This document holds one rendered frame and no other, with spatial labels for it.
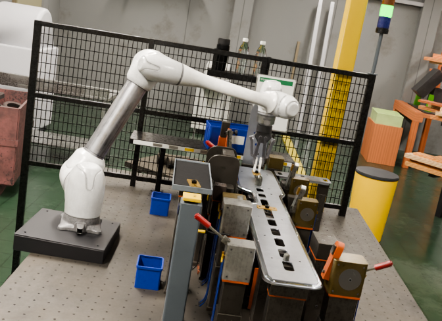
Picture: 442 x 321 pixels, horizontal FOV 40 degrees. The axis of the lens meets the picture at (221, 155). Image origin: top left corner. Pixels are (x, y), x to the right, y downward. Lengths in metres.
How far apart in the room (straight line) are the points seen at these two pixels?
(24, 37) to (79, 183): 4.74
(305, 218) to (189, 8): 8.00
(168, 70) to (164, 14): 7.77
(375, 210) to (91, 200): 3.33
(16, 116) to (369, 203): 3.04
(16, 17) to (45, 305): 5.40
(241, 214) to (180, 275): 0.31
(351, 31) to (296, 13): 6.85
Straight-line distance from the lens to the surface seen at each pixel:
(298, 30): 10.36
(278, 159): 3.19
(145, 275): 2.33
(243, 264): 1.91
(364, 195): 5.43
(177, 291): 2.06
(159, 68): 2.61
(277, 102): 2.68
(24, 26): 7.23
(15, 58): 7.20
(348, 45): 3.53
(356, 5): 3.53
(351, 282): 1.99
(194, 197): 1.96
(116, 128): 2.78
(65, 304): 2.20
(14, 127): 5.10
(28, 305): 2.18
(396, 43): 10.66
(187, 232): 1.97
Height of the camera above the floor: 1.74
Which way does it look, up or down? 13 degrees down
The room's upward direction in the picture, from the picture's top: 10 degrees clockwise
